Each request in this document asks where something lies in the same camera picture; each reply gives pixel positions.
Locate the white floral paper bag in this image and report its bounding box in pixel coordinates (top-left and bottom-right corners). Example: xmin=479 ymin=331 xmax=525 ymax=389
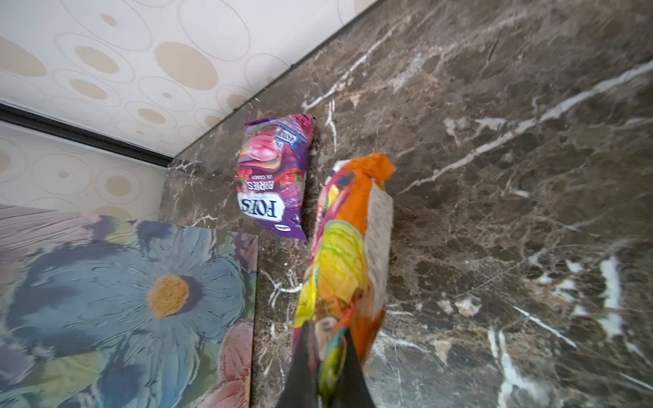
xmin=1 ymin=206 xmax=258 ymax=407

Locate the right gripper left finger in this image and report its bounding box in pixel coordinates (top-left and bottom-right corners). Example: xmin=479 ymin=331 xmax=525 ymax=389
xmin=275 ymin=321 xmax=319 ymax=408

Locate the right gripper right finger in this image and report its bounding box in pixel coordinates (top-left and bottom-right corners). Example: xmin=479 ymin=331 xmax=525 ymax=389
xmin=332 ymin=329 xmax=376 ymax=408

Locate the red yellow Fox's candy bag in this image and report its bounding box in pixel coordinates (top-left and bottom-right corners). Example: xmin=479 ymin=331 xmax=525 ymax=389
xmin=292 ymin=153 xmax=396 ymax=407

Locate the purple Fox's candy bag far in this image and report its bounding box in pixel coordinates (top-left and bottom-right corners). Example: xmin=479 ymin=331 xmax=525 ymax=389
xmin=236 ymin=114 xmax=316 ymax=241

